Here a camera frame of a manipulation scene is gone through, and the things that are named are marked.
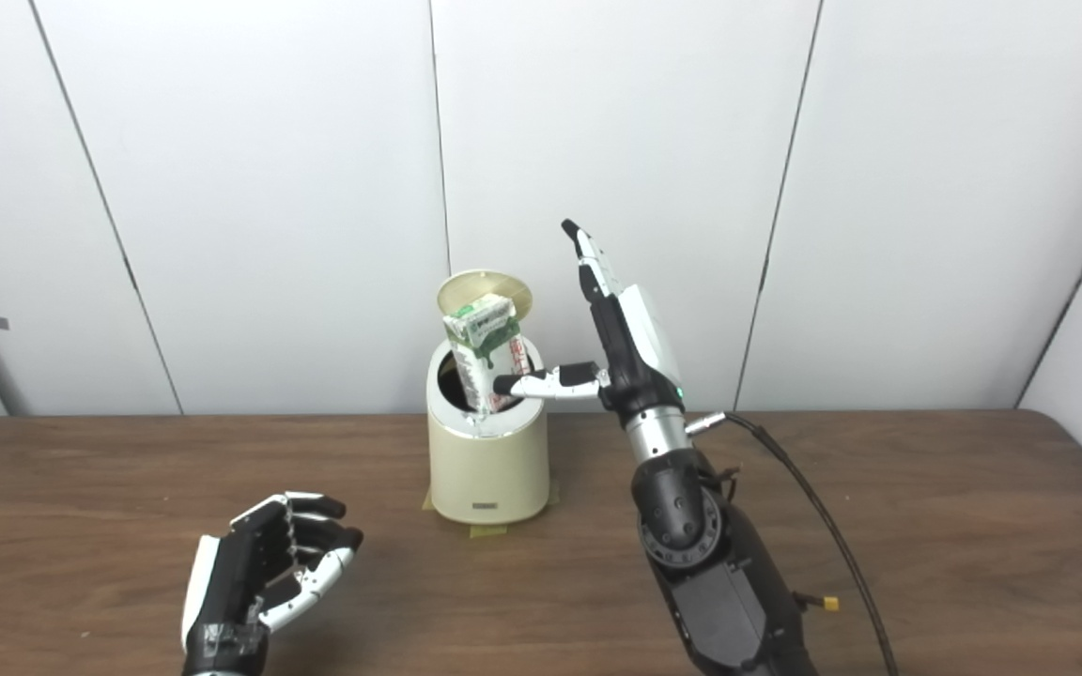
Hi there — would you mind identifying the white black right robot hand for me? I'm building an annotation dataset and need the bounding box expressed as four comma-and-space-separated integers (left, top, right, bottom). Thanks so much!
493, 219, 688, 423

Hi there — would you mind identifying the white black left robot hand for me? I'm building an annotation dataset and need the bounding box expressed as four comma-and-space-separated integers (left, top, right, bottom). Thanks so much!
180, 491, 364, 672

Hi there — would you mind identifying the green white milk carton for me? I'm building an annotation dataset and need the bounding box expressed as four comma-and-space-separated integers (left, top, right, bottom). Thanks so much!
442, 293, 528, 416

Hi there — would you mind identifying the cream-colored bin body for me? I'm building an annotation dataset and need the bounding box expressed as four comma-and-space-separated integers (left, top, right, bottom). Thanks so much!
425, 333, 551, 525

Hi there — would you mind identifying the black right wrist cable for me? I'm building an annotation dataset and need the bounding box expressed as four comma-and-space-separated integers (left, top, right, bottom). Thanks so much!
687, 411, 899, 676

